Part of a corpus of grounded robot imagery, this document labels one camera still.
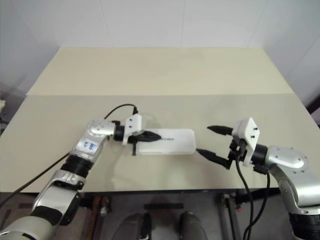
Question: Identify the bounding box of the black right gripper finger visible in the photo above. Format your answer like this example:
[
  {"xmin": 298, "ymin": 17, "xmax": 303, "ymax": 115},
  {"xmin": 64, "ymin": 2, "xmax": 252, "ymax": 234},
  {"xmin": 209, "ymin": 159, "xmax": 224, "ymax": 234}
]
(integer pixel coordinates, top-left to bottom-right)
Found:
[
  {"xmin": 206, "ymin": 124, "xmax": 234, "ymax": 137},
  {"xmin": 195, "ymin": 148, "xmax": 230, "ymax": 168}
]

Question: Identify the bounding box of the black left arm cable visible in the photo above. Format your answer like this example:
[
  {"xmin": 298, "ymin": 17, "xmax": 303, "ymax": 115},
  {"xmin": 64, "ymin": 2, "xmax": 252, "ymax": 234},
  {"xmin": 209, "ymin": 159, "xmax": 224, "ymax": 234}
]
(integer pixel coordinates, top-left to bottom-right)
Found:
[{"xmin": 0, "ymin": 103, "xmax": 140, "ymax": 204}]

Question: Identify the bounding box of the rusty metal table leg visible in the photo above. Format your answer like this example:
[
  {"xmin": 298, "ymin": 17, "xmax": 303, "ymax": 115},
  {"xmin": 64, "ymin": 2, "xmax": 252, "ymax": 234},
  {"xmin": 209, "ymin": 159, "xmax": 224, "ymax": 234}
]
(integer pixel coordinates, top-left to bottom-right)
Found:
[{"xmin": 92, "ymin": 195, "xmax": 113, "ymax": 221}]

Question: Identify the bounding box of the crumpled pale cloth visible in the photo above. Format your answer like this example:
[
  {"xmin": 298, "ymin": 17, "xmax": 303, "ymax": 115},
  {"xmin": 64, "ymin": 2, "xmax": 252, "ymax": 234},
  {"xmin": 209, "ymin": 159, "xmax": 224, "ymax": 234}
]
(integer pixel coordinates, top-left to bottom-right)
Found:
[{"xmin": 0, "ymin": 98, "xmax": 7, "ymax": 131}]

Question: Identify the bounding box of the white plastic pencil case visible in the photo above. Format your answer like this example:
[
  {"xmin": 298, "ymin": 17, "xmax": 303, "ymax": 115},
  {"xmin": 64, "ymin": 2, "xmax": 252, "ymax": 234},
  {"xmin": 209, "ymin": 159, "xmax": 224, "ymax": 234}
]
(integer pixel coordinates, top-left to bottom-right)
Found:
[{"xmin": 136, "ymin": 127, "xmax": 197, "ymax": 156}]

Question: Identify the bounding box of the grey metal table leg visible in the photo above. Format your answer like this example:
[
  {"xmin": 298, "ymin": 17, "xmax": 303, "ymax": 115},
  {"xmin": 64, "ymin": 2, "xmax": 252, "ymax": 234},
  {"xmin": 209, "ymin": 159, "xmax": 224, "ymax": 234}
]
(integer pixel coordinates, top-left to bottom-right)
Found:
[{"xmin": 216, "ymin": 193, "xmax": 243, "ymax": 240}]

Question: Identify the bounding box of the dark rounded shape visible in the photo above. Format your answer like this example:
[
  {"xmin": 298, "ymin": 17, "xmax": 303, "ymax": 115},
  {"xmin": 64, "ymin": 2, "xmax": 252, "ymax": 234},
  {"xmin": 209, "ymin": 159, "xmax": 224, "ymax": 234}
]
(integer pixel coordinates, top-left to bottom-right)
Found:
[
  {"xmin": 116, "ymin": 212, "xmax": 152, "ymax": 240},
  {"xmin": 178, "ymin": 211, "xmax": 209, "ymax": 240}
]

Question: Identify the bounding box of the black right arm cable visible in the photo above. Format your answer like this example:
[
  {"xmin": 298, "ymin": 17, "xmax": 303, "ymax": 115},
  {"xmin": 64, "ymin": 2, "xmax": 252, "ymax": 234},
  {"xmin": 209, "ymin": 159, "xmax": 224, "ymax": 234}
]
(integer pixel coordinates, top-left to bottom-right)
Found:
[{"xmin": 234, "ymin": 151, "xmax": 272, "ymax": 240}]

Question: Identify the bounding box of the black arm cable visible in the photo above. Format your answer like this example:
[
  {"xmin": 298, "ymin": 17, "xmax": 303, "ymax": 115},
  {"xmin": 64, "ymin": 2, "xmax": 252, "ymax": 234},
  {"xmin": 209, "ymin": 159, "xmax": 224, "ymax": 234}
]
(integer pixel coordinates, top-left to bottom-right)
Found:
[
  {"xmin": 0, "ymin": 103, "xmax": 140, "ymax": 204},
  {"xmin": 234, "ymin": 151, "xmax": 272, "ymax": 240}
]

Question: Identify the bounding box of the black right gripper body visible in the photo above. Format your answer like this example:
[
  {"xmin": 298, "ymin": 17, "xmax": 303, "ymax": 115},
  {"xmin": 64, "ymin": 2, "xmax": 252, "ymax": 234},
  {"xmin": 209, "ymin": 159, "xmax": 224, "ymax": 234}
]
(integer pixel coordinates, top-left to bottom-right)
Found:
[{"xmin": 225, "ymin": 137, "xmax": 249, "ymax": 171}]

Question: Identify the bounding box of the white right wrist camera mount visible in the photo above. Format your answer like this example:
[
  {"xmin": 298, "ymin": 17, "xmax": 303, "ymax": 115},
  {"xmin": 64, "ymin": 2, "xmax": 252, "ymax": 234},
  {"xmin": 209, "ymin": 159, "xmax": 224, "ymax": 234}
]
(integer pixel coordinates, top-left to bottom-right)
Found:
[{"xmin": 231, "ymin": 117, "xmax": 262, "ymax": 167}]

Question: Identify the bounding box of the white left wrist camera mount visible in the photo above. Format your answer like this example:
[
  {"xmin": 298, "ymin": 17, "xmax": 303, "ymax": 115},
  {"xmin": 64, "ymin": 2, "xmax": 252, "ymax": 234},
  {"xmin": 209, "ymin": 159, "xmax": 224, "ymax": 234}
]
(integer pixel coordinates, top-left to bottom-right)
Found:
[{"xmin": 121, "ymin": 113, "xmax": 144, "ymax": 146}]

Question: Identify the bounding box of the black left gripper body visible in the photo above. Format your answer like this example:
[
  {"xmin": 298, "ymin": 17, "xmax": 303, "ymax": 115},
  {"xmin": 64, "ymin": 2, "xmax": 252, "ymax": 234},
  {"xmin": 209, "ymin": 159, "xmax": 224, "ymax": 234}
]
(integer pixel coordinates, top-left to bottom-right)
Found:
[{"xmin": 125, "ymin": 130, "xmax": 149, "ymax": 157}]

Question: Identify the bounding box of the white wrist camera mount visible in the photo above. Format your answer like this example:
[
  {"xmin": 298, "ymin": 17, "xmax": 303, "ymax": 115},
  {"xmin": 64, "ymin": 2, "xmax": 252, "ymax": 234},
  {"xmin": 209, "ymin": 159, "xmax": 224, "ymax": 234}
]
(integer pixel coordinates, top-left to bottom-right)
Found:
[
  {"xmin": 231, "ymin": 117, "xmax": 262, "ymax": 167},
  {"xmin": 121, "ymin": 113, "xmax": 144, "ymax": 146}
]

